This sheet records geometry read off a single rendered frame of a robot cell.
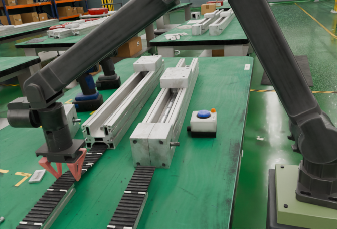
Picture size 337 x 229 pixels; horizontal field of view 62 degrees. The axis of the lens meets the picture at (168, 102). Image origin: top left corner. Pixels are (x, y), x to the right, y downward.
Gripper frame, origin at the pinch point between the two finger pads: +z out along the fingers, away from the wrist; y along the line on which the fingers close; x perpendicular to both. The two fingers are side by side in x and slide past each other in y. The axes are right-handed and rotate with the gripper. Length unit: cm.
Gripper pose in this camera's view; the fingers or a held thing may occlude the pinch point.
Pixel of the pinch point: (68, 176)
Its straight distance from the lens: 78.4
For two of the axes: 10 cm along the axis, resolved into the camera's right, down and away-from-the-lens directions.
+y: -9.8, 0.1, 2.0
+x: -1.8, 3.9, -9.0
